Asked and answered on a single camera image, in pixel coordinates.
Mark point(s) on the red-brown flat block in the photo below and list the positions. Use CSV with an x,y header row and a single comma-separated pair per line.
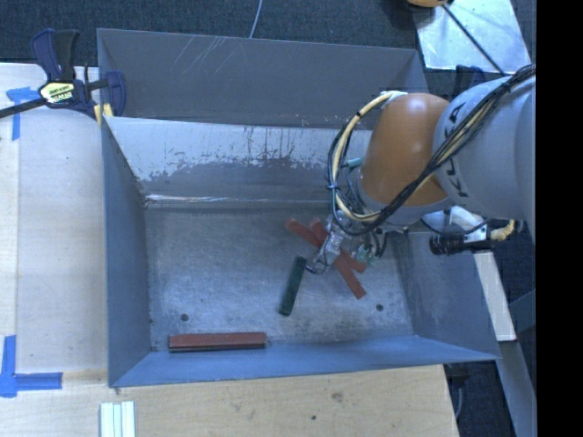
x,y
355,282
300,231
217,341

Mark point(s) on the grey metal bin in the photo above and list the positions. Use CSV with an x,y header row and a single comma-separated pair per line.
x,y
218,262

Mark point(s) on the dark green flat block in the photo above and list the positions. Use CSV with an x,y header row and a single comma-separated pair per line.
x,y
291,287

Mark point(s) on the black cylinder on white bracket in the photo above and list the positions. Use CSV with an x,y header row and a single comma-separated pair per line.
x,y
455,244

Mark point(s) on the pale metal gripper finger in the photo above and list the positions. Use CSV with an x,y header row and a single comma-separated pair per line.
x,y
328,263
320,257

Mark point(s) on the pale wood flat board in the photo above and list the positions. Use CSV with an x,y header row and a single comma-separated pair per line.
x,y
59,244

